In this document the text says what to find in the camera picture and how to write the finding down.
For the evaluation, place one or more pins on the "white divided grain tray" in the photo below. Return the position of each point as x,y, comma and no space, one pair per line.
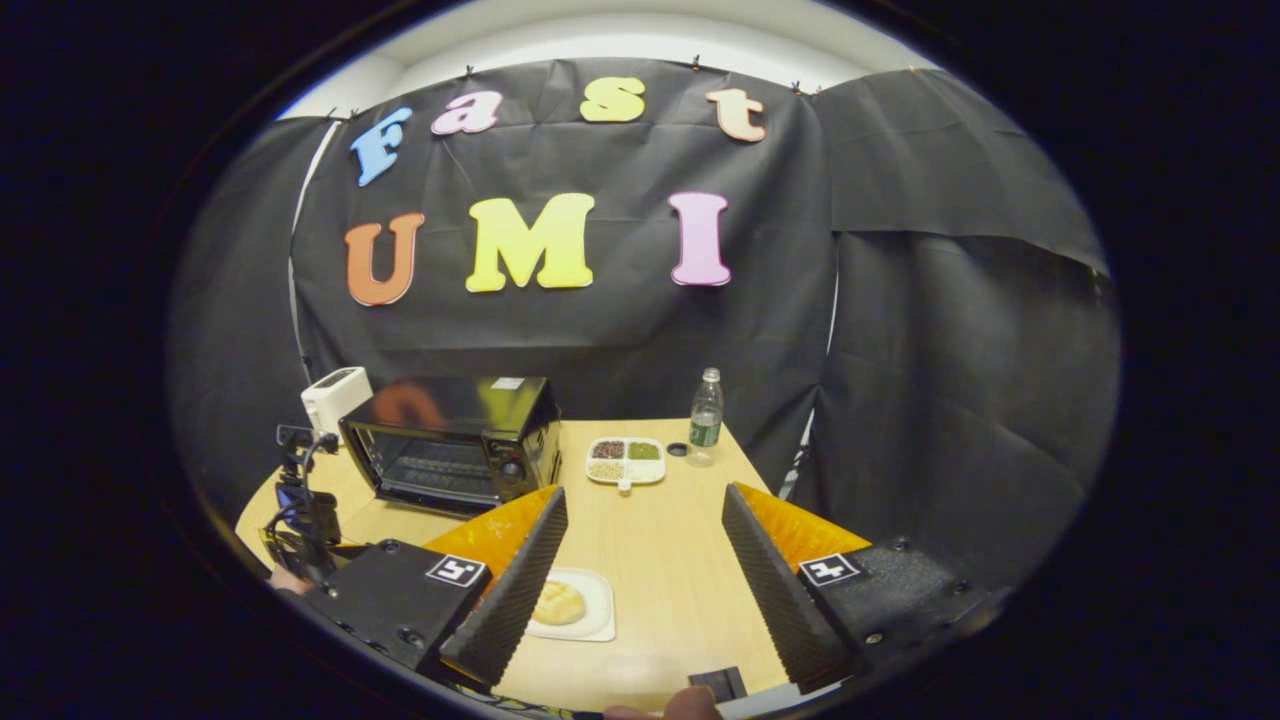
626,463

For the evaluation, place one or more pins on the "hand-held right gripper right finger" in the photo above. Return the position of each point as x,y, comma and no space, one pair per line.
775,590

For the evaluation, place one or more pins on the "clear plastic water bottle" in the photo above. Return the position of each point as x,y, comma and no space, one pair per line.
706,420

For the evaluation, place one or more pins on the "black electric oven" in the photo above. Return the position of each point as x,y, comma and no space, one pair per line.
460,405

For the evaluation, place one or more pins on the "small black box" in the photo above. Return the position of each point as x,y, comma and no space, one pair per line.
718,684

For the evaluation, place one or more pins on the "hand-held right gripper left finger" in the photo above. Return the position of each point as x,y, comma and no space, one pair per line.
515,590

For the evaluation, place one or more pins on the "round bread bun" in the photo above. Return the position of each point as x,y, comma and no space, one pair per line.
558,603

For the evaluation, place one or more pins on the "white toaster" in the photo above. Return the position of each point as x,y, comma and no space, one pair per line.
335,395

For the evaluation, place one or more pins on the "black backdrop cloth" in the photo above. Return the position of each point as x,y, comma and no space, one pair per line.
600,330

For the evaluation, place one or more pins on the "white square plate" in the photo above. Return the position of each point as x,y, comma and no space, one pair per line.
598,610

